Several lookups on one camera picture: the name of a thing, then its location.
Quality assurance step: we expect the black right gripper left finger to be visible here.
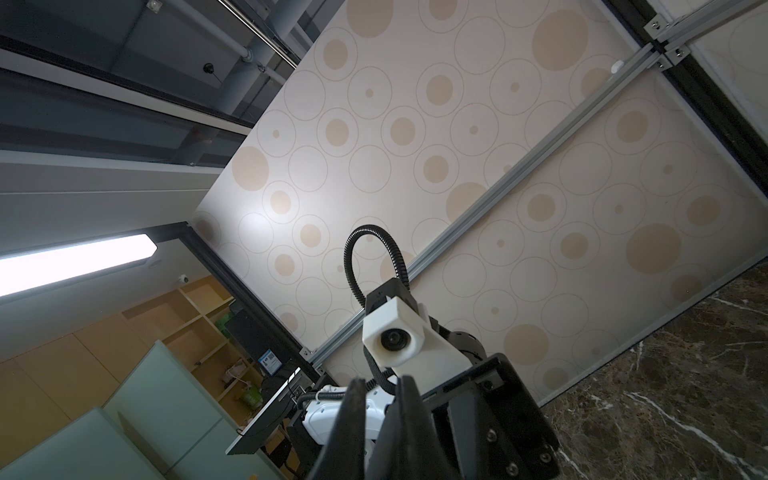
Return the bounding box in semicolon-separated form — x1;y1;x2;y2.
308;379;367;480

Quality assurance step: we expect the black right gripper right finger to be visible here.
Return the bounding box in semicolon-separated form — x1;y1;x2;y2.
389;376;456;480

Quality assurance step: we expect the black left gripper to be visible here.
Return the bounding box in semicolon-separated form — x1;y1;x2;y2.
423;354;561;479

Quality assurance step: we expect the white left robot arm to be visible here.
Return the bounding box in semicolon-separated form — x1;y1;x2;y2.
298;278;561;479

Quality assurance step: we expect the bright ceiling light strip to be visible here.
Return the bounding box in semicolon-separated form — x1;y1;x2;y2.
1;234;157;299

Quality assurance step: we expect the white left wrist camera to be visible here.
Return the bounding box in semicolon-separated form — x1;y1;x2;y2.
362;297;471;394

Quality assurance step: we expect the wooden wall shelf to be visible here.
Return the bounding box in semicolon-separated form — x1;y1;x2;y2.
122;276;266;427

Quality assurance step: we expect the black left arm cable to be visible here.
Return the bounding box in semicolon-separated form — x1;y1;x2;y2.
343;224;412;308

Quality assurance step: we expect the black corner frame post left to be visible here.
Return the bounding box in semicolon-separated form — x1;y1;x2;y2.
604;1;767;193

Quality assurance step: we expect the silver aluminium rail left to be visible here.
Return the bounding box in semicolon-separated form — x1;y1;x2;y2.
299;44;691;367

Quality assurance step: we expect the silver aluminium rail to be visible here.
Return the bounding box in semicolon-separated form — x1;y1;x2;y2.
299;44;691;367
644;0;763;50

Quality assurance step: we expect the silver aluminium rail back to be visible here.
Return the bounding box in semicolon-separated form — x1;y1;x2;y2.
644;0;763;50

